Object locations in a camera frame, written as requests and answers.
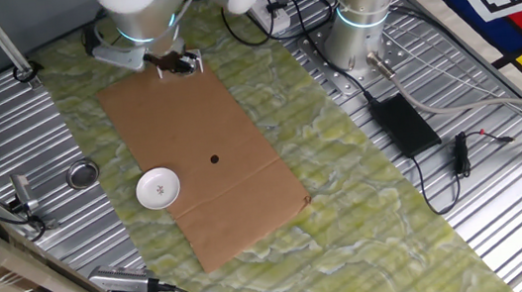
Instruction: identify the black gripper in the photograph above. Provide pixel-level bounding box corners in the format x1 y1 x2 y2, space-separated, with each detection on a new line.
144 48 199 80

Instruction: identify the black coiled adapter lead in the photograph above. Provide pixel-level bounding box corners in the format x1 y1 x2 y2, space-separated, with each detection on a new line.
409 124 522 219

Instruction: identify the aluminium frame pole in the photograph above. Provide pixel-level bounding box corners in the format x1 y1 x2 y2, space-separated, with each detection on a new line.
0 0 44 94

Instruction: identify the black power adapter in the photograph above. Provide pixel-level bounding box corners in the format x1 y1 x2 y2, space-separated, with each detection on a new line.
366 88 445 164

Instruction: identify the white power strip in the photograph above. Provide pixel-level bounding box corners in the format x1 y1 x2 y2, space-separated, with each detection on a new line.
247 0 293 39

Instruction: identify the green marble pattern mat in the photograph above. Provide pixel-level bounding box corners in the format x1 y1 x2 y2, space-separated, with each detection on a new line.
23 0 514 292

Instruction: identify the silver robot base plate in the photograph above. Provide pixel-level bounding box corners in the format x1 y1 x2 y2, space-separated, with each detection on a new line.
283 8 418 108

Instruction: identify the aluminium frame beam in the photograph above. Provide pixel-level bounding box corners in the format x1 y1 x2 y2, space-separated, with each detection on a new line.
0 181 165 292

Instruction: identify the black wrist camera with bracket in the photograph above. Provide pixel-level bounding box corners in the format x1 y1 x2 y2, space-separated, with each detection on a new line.
78 18 151 79

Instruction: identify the brown cardboard sheet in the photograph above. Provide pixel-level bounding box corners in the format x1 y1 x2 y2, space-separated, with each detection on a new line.
93 47 320 285

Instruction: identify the black power plug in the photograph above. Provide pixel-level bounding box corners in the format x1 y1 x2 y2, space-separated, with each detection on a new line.
265 0 290 15

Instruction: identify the small round steel dish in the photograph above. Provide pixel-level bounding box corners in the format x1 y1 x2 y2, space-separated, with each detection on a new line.
63 156 102 192

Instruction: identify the silver ribbed camera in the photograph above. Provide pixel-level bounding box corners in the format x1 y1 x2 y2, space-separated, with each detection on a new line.
86 255 178 292

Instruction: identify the black looped power cord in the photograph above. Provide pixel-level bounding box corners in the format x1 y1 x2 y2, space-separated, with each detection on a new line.
219 0 274 51

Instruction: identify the grey camera on stand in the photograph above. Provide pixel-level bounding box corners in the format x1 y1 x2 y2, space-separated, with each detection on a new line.
4 168 60 238

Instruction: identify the black adapter power cord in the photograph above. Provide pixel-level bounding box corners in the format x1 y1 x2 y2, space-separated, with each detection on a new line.
267 0 379 115

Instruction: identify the grey robot hose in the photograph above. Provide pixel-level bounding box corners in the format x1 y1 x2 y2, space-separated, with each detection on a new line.
365 33 522 147

